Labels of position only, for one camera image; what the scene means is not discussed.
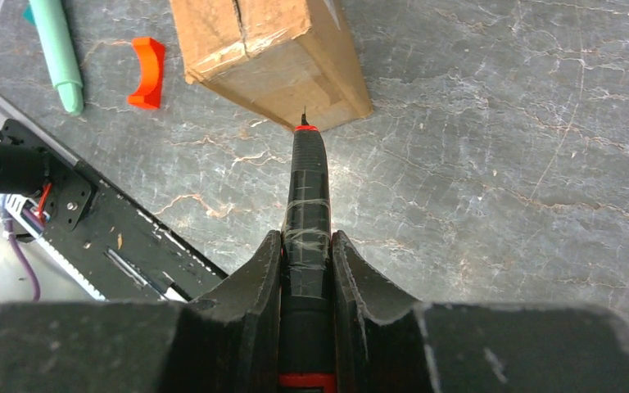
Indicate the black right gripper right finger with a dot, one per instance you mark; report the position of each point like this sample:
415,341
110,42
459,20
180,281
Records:
389,341

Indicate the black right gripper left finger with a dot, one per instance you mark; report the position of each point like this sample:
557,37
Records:
223,341

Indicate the red black utility knife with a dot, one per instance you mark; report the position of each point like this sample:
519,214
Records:
306,344

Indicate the brown cardboard box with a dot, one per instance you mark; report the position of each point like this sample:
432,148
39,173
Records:
283,60

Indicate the orange curved plastic piece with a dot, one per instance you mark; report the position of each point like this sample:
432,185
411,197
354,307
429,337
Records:
151,56

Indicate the mint green marker pen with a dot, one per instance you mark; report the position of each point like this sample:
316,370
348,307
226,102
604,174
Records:
58,50

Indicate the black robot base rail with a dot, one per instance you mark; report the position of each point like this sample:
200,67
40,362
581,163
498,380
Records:
109,244

